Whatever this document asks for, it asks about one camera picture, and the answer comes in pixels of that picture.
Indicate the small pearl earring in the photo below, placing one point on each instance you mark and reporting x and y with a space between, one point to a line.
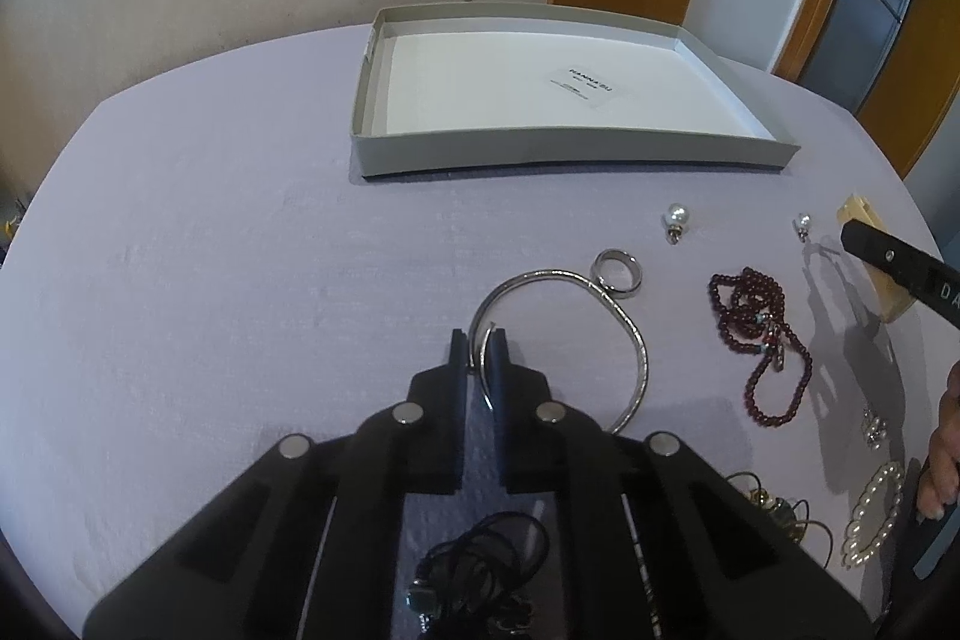
805 221

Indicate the gold wrist watch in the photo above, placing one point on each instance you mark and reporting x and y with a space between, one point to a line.
855 209

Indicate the grey cardboard box tray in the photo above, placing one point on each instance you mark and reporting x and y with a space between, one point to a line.
487 78

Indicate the silver bangle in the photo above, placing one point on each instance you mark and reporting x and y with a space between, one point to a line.
639 355

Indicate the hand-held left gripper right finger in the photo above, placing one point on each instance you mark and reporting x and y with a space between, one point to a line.
501 400

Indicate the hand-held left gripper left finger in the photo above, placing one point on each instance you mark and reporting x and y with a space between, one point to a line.
458 385

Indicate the person's right hand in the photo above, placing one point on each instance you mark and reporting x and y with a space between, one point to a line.
943 445

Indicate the large pearl earring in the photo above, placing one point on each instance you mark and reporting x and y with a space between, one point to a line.
677 214

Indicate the white paper label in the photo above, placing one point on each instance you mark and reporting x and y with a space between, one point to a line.
583 84

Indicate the silver pearl dangle earring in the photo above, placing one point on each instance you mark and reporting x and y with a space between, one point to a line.
875 430

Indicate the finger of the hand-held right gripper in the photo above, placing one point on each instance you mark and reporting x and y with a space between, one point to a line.
900 265

